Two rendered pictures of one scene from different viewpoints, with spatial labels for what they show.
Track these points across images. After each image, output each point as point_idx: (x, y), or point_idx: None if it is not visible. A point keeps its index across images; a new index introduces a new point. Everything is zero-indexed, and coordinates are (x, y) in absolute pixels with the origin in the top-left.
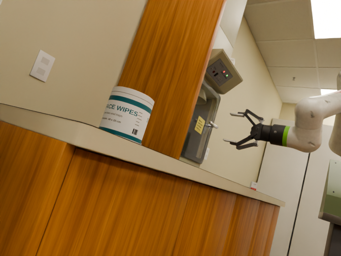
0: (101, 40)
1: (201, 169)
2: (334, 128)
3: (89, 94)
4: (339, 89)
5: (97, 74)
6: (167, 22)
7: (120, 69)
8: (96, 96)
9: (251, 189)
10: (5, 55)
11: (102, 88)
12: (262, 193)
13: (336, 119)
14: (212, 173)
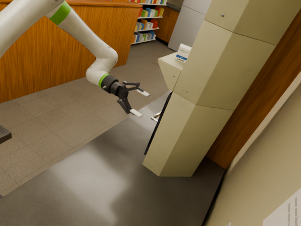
0: (279, 99)
1: (150, 102)
2: (8, 47)
3: (251, 137)
4: (54, 7)
5: (262, 123)
6: None
7: (270, 119)
8: (251, 139)
9: (99, 135)
10: None
11: (256, 134)
12: (70, 154)
13: (19, 36)
14: (144, 106)
